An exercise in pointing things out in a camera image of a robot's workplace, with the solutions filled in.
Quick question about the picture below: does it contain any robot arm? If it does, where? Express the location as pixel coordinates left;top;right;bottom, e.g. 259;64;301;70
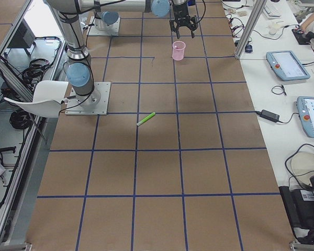
46;1;200;110

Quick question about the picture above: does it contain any pink mesh cup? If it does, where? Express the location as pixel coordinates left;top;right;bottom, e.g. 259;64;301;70
172;41;186;61

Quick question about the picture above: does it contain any green marker pen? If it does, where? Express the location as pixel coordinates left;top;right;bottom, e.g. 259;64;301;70
136;112;156;127

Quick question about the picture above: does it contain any near blue teach pendant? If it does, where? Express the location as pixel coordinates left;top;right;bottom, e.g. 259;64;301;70
296;96;314;138

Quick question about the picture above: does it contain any far blue teach pendant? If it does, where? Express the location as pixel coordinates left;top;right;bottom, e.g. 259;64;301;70
266;51;310;81

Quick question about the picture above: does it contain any white plastic chair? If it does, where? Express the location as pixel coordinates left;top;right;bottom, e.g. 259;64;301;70
4;80;69;118

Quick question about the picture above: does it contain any aluminium frame post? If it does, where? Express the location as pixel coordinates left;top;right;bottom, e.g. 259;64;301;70
235;0;267;59

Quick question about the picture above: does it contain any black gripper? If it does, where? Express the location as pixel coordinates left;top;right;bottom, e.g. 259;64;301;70
169;0;198;39

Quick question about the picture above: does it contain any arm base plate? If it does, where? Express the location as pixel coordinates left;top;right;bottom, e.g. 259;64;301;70
89;16;120;37
64;82;111;116

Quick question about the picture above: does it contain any blue teach pendant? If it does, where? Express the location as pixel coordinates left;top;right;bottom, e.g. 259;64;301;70
266;51;310;81
296;96;314;138

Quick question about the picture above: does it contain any black power adapter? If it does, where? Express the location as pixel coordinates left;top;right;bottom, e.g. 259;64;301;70
260;110;279;123

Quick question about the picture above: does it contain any black camera stand base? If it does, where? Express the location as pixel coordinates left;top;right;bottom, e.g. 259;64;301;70
279;175;314;245

